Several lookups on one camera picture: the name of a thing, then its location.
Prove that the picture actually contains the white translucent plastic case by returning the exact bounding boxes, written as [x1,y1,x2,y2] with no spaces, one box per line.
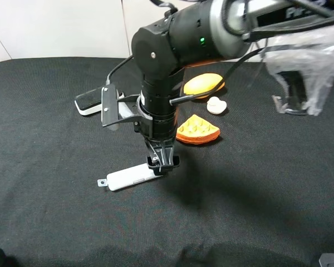
[97,164,161,191]

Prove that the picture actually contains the small white toy duck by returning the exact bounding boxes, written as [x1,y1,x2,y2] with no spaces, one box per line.
[207,97,227,115]

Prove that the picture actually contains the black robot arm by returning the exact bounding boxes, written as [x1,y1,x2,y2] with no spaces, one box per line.
[132,1,334,175]

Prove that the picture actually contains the yellow toy mango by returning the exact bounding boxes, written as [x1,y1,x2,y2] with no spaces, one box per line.
[183,73,222,95]

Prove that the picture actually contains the clear plastic cable wrap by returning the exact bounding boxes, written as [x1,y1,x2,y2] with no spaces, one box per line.
[263,26,334,116]

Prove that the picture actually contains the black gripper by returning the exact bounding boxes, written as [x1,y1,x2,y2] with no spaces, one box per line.
[145,138,180,176]

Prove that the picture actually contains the black tablecloth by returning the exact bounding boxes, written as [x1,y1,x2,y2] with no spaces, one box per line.
[0,58,334,266]

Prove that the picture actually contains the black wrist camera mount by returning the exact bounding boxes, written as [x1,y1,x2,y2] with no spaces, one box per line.
[101,84,141,131]

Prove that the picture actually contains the black and white eraser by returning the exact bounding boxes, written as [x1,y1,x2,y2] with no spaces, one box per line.
[74,87,102,116]

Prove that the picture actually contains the grey base corner right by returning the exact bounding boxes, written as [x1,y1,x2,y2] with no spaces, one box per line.
[318,253,334,267]

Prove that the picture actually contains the orange toy waffle slice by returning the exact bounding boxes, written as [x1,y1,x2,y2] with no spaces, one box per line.
[176,115,220,145]

